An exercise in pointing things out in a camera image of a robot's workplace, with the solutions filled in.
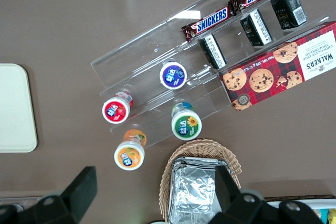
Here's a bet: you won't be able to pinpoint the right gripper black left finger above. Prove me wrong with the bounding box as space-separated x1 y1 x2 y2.
34 166 98 224

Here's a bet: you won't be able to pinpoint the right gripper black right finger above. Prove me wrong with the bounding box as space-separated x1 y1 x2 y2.
209 165 266 224

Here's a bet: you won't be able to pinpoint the light wicker oval basket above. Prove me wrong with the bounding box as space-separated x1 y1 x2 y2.
159 138 242 224

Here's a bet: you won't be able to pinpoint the white rectangular snack tray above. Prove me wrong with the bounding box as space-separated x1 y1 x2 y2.
264 197 336 224

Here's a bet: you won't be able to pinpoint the cream rectangular tray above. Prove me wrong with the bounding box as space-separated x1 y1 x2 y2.
0 63 38 153

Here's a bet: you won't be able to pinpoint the silver foil packets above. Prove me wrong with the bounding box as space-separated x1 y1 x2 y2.
169 156 232 224

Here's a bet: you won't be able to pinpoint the orange lid gum jar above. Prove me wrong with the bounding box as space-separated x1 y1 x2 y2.
113 129 148 171

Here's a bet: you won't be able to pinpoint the green lid gum jar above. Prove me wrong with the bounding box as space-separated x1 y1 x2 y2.
171 102 203 141

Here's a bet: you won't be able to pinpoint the red lid gum jar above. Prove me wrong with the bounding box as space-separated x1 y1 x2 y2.
101 91 134 124

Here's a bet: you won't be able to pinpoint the purple lid gum jar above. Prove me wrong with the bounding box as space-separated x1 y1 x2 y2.
159 60 187 90

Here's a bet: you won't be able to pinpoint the red Walkers cookie box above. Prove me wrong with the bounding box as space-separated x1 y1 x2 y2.
218 21 336 112

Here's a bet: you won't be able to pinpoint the small black white box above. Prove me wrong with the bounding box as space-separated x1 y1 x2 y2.
270 0 308 30
239 8 272 47
198 34 227 70

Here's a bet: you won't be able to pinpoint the clear acrylic stepped stand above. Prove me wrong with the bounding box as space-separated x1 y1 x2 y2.
90 0 331 154

